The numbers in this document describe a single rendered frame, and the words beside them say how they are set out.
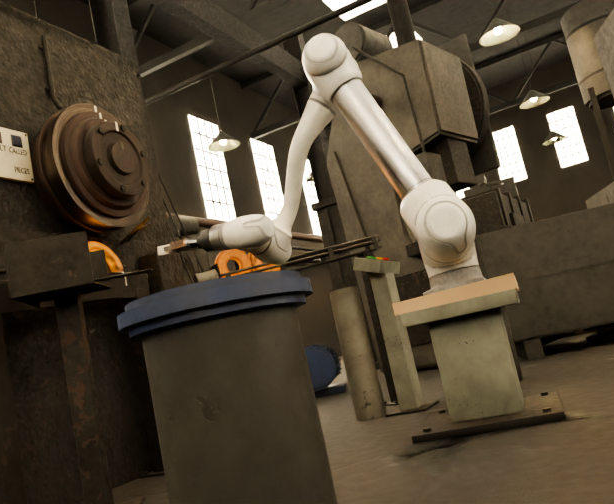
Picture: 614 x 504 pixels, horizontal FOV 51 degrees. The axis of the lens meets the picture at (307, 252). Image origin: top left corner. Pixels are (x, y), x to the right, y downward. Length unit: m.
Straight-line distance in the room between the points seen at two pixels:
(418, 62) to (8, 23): 2.91
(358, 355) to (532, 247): 1.56
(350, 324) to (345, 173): 2.57
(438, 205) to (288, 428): 0.90
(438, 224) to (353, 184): 3.25
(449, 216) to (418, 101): 3.03
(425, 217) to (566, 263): 2.15
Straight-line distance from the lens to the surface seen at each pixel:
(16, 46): 2.65
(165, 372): 0.98
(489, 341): 1.88
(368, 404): 2.54
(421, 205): 1.74
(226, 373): 0.94
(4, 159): 2.35
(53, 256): 1.74
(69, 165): 2.32
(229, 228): 2.04
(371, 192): 4.81
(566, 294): 3.77
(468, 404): 1.90
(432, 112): 4.60
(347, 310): 2.53
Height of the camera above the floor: 0.30
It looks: 9 degrees up
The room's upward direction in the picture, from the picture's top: 12 degrees counter-clockwise
